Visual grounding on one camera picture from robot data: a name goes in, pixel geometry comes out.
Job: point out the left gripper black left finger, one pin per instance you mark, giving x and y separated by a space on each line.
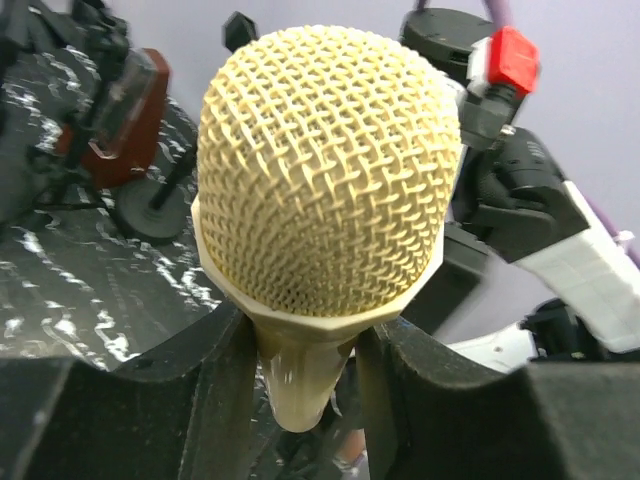
182 410

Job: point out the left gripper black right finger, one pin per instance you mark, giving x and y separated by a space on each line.
430 413

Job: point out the large yellow microphone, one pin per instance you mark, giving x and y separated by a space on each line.
327 158

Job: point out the black round base holder stand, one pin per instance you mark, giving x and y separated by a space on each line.
66 184

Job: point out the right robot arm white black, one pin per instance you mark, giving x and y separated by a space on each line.
513 197

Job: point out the black round base clip stand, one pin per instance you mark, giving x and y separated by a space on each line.
155 212

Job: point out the black tripod clip stand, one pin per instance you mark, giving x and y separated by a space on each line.
238 31

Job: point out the brown box in holder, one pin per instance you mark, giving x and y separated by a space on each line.
115 139

